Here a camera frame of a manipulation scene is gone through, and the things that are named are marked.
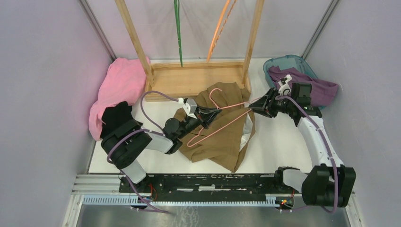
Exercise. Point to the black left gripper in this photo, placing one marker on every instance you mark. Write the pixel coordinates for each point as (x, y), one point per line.
(205, 115)

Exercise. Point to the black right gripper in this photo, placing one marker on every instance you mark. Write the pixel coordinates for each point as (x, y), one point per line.
(259, 105)

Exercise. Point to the tan brown pleated skirt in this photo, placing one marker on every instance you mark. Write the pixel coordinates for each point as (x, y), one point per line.
(226, 140)

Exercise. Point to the orange wavy hanger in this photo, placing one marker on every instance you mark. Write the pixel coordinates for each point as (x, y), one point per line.
(223, 18)

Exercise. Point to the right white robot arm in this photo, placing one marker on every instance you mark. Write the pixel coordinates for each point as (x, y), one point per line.
(330, 183)

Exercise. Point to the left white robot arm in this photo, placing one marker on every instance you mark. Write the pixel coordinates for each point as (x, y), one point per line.
(124, 138)

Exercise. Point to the green hanger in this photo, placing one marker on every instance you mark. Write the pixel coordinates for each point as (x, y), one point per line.
(178, 29)

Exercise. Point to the wooden clothes rack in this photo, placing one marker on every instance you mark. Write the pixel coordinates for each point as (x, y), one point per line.
(189, 79)

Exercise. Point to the teal plastic bin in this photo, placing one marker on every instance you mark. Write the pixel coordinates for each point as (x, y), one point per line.
(287, 62)

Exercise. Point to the purple garment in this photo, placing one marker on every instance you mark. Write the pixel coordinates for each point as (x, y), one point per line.
(323, 92)

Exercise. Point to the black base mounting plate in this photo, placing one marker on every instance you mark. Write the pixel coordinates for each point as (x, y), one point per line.
(211, 187)

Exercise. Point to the pink garment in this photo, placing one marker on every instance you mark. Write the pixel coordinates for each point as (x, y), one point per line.
(125, 81)

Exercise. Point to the black garment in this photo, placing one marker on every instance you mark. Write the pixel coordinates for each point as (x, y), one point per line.
(114, 117)

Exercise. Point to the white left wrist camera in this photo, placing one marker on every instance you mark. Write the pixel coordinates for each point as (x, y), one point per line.
(189, 106)

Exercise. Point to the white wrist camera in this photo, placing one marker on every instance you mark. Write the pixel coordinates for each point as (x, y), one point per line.
(284, 87)
(189, 106)

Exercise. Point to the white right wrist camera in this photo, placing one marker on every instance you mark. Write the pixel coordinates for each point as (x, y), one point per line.
(284, 87)

